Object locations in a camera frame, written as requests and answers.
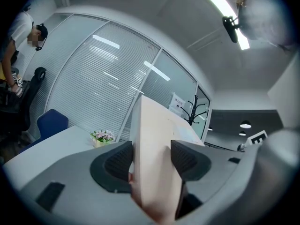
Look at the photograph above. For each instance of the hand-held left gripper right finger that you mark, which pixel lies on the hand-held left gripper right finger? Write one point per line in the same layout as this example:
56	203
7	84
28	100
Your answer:
222	172

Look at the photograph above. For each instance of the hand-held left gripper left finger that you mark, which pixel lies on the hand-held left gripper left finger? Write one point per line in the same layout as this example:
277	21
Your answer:
70	172

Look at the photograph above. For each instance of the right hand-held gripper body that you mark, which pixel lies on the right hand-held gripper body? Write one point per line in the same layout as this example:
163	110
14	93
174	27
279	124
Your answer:
257	138

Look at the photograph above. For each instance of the beige rectangular board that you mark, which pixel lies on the beige rectangular board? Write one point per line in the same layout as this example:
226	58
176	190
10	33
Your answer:
154	130

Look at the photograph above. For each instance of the black pendant lamp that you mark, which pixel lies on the black pendant lamp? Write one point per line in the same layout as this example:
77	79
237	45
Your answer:
242	133
245	125
210	128

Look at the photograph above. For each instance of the pink flowers in pot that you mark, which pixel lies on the pink flowers in pot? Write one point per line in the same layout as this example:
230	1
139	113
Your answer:
102	137

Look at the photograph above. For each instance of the blue chair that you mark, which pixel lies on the blue chair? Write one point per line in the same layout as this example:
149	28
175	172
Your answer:
52	123

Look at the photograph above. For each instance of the black tripod stand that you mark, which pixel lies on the black tripod stand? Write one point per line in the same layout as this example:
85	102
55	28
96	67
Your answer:
193	109

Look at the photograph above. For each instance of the white notice sheet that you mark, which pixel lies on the white notice sheet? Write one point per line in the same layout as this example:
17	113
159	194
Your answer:
177	103

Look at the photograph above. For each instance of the black office chair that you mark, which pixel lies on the black office chair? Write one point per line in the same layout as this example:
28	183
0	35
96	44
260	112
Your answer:
32	88

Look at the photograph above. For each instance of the long ceiling light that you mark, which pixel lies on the long ceiling light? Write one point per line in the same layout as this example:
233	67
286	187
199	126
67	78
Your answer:
221	5

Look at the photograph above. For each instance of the black head-worn camera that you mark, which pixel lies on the black head-worn camera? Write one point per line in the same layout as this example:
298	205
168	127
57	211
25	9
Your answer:
230	30

